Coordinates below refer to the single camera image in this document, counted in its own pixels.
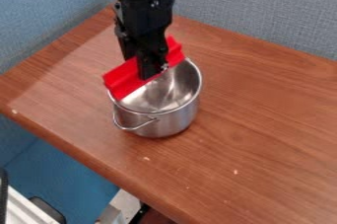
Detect red rectangular block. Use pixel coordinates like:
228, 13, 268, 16
102, 36, 185, 101

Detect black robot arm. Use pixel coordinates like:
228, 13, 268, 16
113, 0, 174, 80

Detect stainless steel pot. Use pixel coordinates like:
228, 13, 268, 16
108, 58, 202, 138

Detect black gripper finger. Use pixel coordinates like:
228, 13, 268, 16
137, 47, 169, 80
114, 26, 137, 60

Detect black cable loop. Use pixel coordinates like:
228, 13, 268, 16
0, 167, 11, 224

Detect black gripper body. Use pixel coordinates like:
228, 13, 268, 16
114, 0, 174, 51

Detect white device with black part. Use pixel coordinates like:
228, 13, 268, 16
0, 187, 67, 224

